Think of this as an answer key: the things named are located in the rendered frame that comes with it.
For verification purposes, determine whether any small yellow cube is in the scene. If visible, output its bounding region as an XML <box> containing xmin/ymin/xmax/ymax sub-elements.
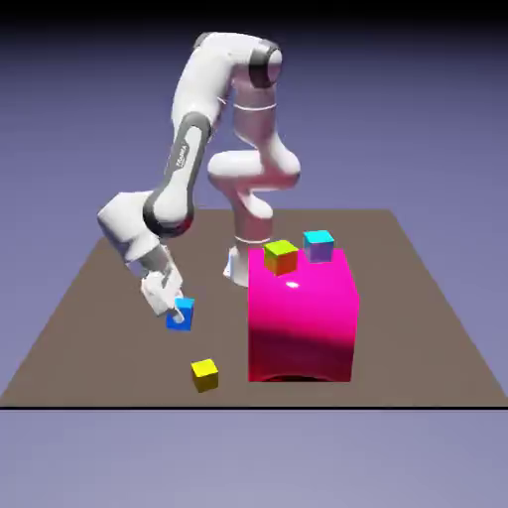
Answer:
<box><xmin>190</xmin><ymin>358</ymin><xmax>220</xmax><ymax>394</ymax></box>

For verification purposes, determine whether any small green orange cube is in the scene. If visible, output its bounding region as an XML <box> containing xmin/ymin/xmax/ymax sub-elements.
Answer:
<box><xmin>263</xmin><ymin>239</ymin><xmax>300</xmax><ymax>277</ymax></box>

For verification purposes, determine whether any small blue cube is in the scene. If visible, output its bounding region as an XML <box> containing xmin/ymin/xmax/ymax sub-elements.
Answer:
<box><xmin>165</xmin><ymin>297</ymin><xmax>196</xmax><ymax>332</ymax></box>

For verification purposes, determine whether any large pink box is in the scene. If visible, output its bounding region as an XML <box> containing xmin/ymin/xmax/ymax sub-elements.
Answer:
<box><xmin>247</xmin><ymin>247</ymin><xmax>361</xmax><ymax>383</ymax></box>

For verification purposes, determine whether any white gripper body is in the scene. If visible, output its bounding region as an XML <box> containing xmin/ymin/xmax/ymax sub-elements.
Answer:
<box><xmin>141</xmin><ymin>270</ymin><xmax>185</xmax><ymax>318</ymax></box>

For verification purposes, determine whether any small cyan purple cube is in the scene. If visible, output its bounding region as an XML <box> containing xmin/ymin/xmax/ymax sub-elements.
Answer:
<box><xmin>303</xmin><ymin>229</ymin><xmax>335</xmax><ymax>264</ymax></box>

